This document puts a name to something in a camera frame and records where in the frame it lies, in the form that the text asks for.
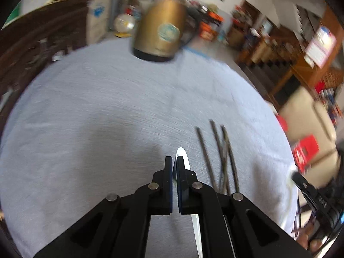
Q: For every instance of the wall calendar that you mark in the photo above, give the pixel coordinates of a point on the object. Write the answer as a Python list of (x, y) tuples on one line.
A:
[(321, 45)]

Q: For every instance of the person's right hand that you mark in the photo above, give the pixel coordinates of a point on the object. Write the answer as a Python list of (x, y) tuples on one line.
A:
[(309, 243)]

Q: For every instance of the gold electric kettle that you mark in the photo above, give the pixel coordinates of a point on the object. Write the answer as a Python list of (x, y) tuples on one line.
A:
[(158, 24)]

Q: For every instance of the white plastic spoon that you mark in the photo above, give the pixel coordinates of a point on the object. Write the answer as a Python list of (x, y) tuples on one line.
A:
[(184, 158)]

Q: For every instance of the light blue tablecloth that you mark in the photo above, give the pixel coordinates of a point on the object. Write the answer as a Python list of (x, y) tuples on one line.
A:
[(107, 113)]

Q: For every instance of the white round object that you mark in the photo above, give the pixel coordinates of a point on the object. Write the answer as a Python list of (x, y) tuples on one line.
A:
[(124, 24)]

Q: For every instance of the orange cardboard box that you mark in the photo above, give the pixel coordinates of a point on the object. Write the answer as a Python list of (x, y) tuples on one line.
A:
[(208, 31)]

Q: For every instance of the beige sofa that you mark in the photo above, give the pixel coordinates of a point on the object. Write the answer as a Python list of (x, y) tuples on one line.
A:
[(301, 107)]

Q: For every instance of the wooden staircase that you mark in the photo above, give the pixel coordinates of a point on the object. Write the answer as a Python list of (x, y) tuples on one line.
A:
[(282, 56)]

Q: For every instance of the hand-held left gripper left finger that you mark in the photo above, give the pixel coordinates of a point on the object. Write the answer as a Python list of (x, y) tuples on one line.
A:
[(169, 185)]

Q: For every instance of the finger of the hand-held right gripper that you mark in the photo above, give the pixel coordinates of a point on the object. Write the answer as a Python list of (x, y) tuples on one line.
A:
[(301, 181)]

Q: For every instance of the dark wooden chopstick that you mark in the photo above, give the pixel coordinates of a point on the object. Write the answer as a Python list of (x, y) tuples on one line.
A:
[(218, 153), (230, 161), (205, 156)]

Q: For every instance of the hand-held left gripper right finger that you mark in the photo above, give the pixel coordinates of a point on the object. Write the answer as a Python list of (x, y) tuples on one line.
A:
[(180, 185)]

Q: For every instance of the carved dark wooden sideboard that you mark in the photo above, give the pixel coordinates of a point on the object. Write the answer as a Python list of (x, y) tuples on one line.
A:
[(32, 40)]

